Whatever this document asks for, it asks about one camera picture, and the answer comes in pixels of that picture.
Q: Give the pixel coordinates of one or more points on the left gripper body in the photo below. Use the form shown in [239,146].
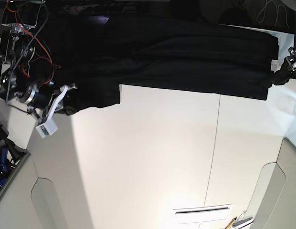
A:
[292,62]

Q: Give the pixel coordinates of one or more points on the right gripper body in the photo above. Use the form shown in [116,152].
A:
[40,99]

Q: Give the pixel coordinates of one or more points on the black T-shirt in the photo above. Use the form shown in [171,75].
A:
[160,53]

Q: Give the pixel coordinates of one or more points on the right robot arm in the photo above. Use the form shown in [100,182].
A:
[26,67]

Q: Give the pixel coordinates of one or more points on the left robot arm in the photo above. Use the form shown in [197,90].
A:
[294,43]

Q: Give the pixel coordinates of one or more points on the blue and black tools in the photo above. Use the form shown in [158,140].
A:
[6,165]

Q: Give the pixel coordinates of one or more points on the grey pen tool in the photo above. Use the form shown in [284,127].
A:
[242,223]

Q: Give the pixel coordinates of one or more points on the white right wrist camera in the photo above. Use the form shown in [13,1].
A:
[47,128]

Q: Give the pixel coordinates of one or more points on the yellow handled tool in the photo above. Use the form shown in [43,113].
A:
[231,223]

